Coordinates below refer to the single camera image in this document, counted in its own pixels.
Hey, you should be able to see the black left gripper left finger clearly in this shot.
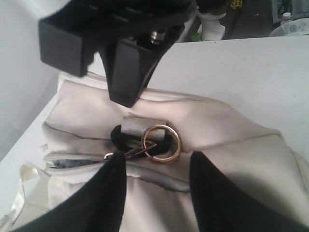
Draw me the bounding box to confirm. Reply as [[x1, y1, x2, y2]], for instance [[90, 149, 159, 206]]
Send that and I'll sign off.
[[16, 153, 126, 232]]

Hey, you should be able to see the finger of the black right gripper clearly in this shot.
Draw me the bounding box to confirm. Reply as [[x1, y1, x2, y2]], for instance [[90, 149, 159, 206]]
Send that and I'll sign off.
[[38, 14, 126, 78], [108, 26, 183, 108]]

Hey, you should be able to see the cream fabric duffel bag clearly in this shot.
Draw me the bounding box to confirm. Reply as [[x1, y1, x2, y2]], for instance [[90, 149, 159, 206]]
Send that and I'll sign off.
[[0, 73, 309, 232]]

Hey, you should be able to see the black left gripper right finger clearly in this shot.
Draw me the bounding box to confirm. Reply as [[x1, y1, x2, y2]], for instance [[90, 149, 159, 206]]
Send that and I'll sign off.
[[189, 151, 309, 232]]

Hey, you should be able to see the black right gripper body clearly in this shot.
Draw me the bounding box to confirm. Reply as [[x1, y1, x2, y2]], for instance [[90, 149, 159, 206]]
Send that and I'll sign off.
[[57, 0, 196, 46]]

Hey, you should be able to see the gold key ring zipper pull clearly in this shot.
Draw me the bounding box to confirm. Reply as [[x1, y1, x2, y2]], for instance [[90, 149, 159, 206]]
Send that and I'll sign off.
[[111, 124, 182, 163]]

